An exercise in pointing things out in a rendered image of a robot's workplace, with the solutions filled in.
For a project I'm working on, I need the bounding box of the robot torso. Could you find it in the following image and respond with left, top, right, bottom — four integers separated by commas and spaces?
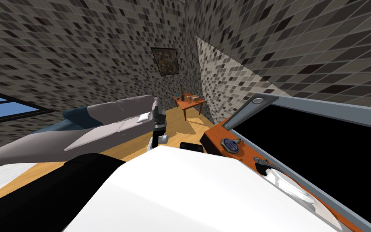
62, 141, 345, 232

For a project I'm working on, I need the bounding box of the grey framed black television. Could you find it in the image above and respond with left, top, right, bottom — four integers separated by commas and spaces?
222, 93, 371, 232

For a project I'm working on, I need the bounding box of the small orange wooden table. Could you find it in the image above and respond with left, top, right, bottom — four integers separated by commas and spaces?
172, 85, 206, 122

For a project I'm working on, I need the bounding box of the black framed window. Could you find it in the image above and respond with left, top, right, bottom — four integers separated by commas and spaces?
0, 86, 55, 126

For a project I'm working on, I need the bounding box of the blue round object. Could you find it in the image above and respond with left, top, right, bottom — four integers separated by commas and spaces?
221, 137, 241, 155

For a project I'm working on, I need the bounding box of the grey sofa with blue cushion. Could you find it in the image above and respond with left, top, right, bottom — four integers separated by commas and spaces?
0, 94, 159, 168

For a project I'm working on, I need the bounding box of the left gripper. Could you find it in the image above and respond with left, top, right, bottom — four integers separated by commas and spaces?
153, 97, 168, 129

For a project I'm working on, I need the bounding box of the orange wooden cabinet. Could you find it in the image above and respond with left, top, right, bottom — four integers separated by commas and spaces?
199, 120, 364, 232

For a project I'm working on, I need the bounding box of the dark framed wall picture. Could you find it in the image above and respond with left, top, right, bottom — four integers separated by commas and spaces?
150, 47, 180, 77

